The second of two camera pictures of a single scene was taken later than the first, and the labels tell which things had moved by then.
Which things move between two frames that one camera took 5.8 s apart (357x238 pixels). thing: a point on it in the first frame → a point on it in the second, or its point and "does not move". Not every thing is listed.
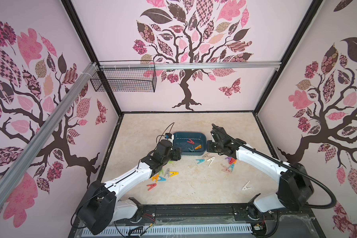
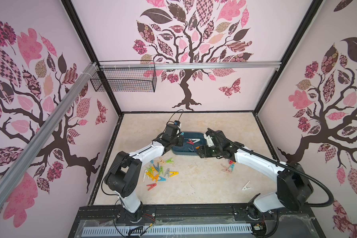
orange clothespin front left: (155, 177) does not move
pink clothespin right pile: (227, 170) does not move
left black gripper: (177, 154) → (181, 140)
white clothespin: (245, 188) does not move
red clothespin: (191, 141) does not move
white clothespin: (211, 159) → (197, 139)
